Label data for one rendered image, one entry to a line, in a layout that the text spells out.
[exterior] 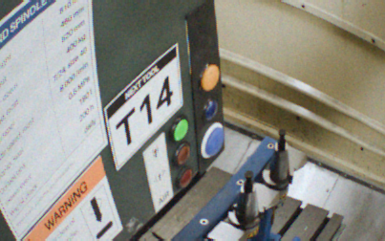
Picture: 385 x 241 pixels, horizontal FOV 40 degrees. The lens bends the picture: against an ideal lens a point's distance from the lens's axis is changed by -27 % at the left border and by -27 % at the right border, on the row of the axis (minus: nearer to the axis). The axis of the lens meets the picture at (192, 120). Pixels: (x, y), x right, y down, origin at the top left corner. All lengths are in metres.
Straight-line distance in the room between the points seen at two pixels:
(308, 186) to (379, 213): 0.31
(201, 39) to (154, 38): 0.07
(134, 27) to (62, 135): 0.11
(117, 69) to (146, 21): 0.05
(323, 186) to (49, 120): 1.30
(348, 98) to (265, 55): 0.27
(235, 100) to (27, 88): 1.37
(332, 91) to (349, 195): 0.33
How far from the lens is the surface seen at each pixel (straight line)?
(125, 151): 0.58
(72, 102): 0.49
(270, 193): 1.17
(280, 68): 1.61
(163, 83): 0.59
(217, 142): 0.70
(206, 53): 0.64
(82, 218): 0.56
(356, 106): 1.53
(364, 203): 1.67
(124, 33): 0.52
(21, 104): 0.44
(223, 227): 1.13
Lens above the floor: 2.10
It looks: 42 degrees down
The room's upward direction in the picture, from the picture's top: 5 degrees counter-clockwise
